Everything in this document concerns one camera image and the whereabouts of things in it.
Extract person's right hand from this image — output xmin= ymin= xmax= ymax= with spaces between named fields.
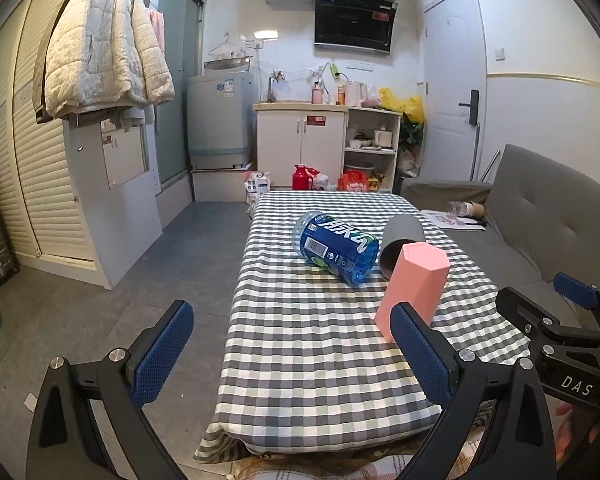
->
xmin=554 ymin=400 xmax=588 ymax=468

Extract white paper sheets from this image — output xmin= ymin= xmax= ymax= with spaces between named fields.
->
xmin=420 ymin=209 xmax=487 ymax=232

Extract black range hood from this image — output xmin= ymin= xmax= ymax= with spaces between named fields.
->
xmin=312 ymin=0 xmax=400 ymax=55

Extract white quilted jacket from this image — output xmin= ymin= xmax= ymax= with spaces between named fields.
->
xmin=44 ymin=0 xmax=176 ymax=120

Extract grey mop handle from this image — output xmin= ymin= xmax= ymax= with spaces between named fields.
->
xmin=472 ymin=122 xmax=482 ymax=181

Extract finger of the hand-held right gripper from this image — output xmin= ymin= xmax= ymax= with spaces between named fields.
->
xmin=495 ymin=286 xmax=600 ymax=348
xmin=553 ymin=272 xmax=600 ymax=332

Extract white door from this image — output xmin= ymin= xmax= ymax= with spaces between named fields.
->
xmin=422 ymin=0 xmax=486 ymax=181

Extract pink hanging cloth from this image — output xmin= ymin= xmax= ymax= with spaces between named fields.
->
xmin=147 ymin=7 xmax=166 ymax=56

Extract yellow plastic bag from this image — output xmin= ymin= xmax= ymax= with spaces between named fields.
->
xmin=378 ymin=87 xmax=425 ymax=125

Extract white printed package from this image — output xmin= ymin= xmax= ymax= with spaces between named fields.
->
xmin=243 ymin=170 xmax=273 ymax=205

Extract dark green plant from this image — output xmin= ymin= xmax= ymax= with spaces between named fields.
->
xmin=399 ymin=115 xmax=425 ymax=151

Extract metal faucet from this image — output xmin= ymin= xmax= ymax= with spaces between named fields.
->
xmin=267 ymin=71 xmax=286 ymax=103

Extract pink cup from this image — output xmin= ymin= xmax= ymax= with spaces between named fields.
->
xmin=374 ymin=241 xmax=451 ymax=343

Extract checkered tablecloth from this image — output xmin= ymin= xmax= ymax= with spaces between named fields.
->
xmin=194 ymin=190 xmax=533 ymax=463

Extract blue water bottle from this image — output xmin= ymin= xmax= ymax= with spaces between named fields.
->
xmin=291 ymin=211 xmax=380 ymax=287

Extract metal basin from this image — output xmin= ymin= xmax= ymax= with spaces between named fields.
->
xmin=203 ymin=57 xmax=252 ymax=72

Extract grey cup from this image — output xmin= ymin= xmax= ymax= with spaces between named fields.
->
xmin=378 ymin=213 xmax=427 ymax=280

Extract red bag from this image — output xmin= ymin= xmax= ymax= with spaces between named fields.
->
xmin=337 ymin=170 xmax=371 ymax=192

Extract black door lock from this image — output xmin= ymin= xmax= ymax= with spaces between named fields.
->
xmin=459 ymin=89 xmax=480 ymax=125

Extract grey sofa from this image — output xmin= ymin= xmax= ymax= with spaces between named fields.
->
xmin=400 ymin=144 xmax=600 ymax=331

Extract patterned blanket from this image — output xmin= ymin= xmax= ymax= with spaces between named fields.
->
xmin=227 ymin=400 xmax=491 ymax=480

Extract grey washing machine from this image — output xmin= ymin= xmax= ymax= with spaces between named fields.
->
xmin=186 ymin=71 xmax=255 ymax=171

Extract white open shelf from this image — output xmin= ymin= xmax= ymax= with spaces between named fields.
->
xmin=342 ymin=106 xmax=402 ymax=193

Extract wire clothes hanger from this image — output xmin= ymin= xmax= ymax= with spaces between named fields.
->
xmin=208 ymin=32 xmax=251 ymax=58

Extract cream shutter wardrobe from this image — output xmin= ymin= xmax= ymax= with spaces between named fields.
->
xmin=0 ymin=0 xmax=98 ymax=273

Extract white washer platform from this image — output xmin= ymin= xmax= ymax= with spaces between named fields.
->
xmin=190 ymin=162 xmax=255 ymax=203

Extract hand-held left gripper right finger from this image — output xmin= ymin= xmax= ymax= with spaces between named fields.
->
xmin=390 ymin=302 xmax=573 ymax=480

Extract white panel cabinet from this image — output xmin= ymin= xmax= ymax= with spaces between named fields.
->
xmin=62 ymin=110 xmax=163 ymax=290

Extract pale pink kettle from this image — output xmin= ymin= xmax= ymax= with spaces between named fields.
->
xmin=346 ymin=80 xmax=368 ymax=107

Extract frosted glass door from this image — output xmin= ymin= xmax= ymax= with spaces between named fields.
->
xmin=152 ymin=0 xmax=207 ymax=186

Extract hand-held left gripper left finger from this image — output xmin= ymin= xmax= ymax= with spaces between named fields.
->
xmin=27 ymin=300 xmax=195 ymax=480

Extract white sink cabinet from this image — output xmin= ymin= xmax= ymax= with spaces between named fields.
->
xmin=252 ymin=101 xmax=348 ymax=192

